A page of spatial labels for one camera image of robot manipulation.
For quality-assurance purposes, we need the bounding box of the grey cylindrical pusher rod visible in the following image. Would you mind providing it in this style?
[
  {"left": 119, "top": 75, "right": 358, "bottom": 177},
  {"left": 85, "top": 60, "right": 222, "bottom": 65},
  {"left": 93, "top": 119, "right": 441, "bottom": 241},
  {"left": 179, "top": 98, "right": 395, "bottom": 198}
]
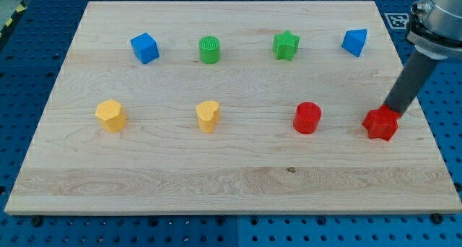
[{"left": 384, "top": 46, "right": 441, "bottom": 114}]

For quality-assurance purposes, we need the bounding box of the red star block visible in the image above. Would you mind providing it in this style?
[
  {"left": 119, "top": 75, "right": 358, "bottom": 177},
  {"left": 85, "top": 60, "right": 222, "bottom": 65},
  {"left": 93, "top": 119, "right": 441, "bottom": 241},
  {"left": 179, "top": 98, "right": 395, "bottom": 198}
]
[{"left": 362, "top": 104, "right": 401, "bottom": 141}]

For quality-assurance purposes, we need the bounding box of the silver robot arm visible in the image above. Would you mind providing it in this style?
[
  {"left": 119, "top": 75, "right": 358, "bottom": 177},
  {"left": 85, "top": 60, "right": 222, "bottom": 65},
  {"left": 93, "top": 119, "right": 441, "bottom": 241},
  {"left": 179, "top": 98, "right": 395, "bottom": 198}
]
[{"left": 383, "top": 0, "right": 461, "bottom": 116}]

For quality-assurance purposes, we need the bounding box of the green star block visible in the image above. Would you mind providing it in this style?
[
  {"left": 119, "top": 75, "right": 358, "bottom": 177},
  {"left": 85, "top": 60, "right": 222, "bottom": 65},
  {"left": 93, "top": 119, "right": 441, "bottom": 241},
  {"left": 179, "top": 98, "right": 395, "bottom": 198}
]
[{"left": 272, "top": 30, "right": 300, "bottom": 61}]

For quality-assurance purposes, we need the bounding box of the black white fiducial tag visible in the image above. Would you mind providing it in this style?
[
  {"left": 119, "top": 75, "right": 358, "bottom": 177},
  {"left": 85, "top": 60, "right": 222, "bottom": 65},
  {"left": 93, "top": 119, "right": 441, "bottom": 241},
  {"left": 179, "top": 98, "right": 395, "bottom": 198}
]
[{"left": 385, "top": 12, "right": 409, "bottom": 30}]

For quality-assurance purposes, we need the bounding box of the blue triangular prism block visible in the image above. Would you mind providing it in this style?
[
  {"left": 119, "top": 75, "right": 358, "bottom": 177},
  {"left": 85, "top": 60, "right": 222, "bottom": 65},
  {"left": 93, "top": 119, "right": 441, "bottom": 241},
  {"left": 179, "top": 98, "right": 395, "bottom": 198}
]
[{"left": 341, "top": 29, "right": 367, "bottom": 57}]

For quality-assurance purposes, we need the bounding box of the red cylinder block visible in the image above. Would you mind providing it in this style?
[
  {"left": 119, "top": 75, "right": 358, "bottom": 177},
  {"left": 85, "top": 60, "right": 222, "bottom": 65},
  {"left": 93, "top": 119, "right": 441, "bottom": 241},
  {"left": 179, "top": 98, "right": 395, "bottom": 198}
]
[{"left": 293, "top": 102, "right": 322, "bottom": 134}]

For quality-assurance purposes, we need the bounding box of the green cylinder block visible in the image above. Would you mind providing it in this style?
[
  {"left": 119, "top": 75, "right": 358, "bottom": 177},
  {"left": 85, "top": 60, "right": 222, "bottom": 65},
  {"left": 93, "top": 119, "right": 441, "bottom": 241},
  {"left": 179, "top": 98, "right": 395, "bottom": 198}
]
[{"left": 199, "top": 35, "right": 220, "bottom": 64}]

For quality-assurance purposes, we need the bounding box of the yellow heart block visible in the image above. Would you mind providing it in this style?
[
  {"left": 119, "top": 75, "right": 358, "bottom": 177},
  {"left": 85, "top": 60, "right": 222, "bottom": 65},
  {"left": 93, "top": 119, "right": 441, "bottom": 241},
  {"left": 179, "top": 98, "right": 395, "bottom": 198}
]
[{"left": 196, "top": 100, "right": 220, "bottom": 134}]

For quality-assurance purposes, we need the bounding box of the light wooden board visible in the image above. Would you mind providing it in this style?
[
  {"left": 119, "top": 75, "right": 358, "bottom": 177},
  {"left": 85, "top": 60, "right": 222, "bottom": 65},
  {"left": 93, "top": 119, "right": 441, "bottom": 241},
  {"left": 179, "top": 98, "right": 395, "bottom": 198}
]
[{"left": 5, "top": 1, "right": 461, "bottom": 215}]

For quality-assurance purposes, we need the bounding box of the blue cube block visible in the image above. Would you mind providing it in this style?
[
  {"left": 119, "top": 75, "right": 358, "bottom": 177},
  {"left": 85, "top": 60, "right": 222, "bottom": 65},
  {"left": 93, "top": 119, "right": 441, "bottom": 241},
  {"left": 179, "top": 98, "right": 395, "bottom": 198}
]
[{"left": 130, "top": 33, "right": 160, "bottom": 64}]

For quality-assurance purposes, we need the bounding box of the yellow hexagon block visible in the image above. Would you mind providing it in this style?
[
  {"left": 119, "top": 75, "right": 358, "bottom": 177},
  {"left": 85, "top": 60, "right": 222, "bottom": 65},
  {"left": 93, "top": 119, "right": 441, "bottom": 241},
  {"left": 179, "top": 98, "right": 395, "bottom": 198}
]
[{"left": 95, "top": 100, "right": 127, "bottom": 132}]

